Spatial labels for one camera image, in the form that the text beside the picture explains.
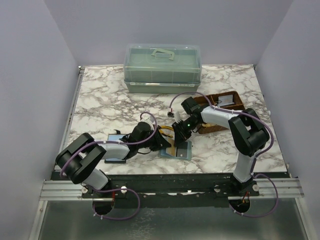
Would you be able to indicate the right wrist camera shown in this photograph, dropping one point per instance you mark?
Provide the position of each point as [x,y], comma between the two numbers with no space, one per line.
[175,115]

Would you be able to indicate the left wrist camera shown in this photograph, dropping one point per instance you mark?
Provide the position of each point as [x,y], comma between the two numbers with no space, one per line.
[149,120]

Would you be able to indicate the grey cards in basket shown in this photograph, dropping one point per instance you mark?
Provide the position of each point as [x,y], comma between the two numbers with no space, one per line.
[225,100]

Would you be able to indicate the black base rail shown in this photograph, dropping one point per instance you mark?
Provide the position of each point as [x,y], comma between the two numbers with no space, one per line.
[175,190]

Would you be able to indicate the green plastic storage box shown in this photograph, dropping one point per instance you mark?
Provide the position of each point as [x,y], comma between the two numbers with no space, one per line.
[162,68]

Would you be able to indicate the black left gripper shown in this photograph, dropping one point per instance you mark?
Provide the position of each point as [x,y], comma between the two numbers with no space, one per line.
[160,142]

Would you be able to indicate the brown woven organizer basket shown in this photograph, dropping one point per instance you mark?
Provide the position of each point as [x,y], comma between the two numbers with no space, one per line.
[207,128]

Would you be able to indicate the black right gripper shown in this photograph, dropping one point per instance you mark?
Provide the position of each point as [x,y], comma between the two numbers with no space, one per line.
[181,135]

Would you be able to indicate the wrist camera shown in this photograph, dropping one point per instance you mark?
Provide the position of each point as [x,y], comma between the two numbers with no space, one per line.
[149,120]
[175,115]

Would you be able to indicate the yellow handled pliers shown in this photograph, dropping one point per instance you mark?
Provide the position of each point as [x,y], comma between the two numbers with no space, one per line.
[166,131]

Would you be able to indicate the gold credit card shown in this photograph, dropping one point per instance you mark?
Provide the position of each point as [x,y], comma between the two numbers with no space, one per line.
[172,150]

